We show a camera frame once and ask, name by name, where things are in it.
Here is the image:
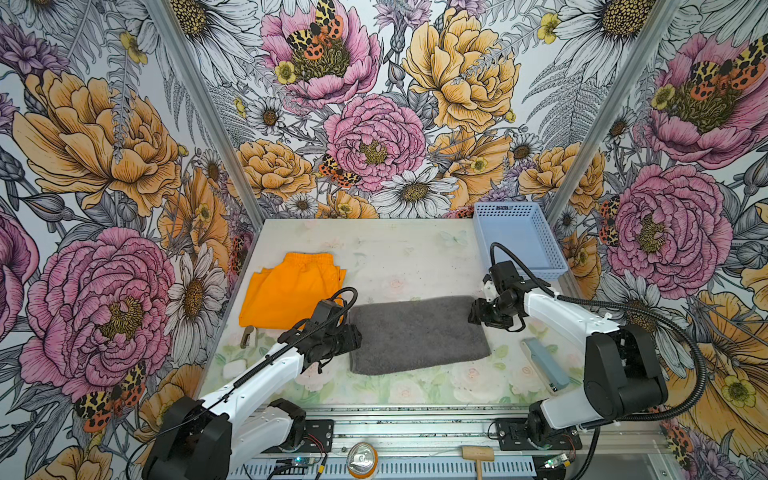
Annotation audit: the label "small wooden mallet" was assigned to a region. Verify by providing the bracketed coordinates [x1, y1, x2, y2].
[461, 446, 495, 480]

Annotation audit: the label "aluminium frame corner post left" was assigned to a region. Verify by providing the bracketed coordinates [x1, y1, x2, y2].
[141, 0, 266, 228]

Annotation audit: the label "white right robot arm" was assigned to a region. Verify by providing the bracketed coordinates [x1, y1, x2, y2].
[469, 261, 668, 446]

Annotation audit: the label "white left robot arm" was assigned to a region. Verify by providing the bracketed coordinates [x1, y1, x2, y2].
[141, 291, 362, 479]

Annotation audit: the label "aluminium frame corner post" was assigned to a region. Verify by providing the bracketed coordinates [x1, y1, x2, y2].
[141, 0, 266, 228]
[544, 0, 685, 220]

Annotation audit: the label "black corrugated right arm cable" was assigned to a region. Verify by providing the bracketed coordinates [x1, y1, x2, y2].
[488, 241, 708, 480]

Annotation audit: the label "grey blue rectangular block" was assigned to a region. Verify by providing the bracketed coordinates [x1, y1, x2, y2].
[520, 337, 570, 393]

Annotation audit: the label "aluminium front rail frame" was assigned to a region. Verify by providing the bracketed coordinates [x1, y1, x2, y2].
[152, 401, 673, 480]

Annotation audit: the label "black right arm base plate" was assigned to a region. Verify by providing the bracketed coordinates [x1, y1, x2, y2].
[491, 417, 583, 451]

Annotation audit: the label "small grey clip on table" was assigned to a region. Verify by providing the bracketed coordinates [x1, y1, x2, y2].
[240, 326, 258, 350]

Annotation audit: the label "orange rimmed tape roll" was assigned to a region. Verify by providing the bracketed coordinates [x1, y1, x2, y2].
[346, 442, 379, 479]

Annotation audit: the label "orange drawstring shorts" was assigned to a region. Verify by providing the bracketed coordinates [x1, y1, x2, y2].
[239, 253, 347, 330]

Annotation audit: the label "aluminium frame corner post right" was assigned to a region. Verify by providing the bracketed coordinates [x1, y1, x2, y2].
[544, 0, 685, 220]

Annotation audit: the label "grey garment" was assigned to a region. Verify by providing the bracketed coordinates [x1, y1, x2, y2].
[350, 296, 491, 376]

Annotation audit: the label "light blue perforated laundry basket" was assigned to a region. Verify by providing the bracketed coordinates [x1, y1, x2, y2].
[473, 201, 568, 281]

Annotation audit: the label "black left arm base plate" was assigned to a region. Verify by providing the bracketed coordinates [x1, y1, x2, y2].
[265, 419, 335, 454]

